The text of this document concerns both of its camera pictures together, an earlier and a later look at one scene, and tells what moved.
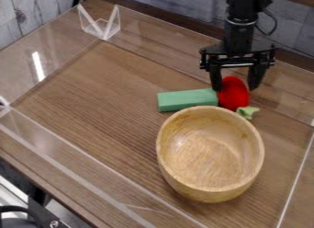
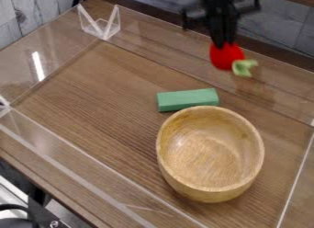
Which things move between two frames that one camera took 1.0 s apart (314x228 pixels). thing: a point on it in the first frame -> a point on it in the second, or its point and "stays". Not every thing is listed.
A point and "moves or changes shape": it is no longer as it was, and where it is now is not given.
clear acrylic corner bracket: [103, 28] stays
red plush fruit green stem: [234, 97] moves or changes shape
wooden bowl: [210, 153] stays
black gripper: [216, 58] -> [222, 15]
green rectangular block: [187, 98] stays
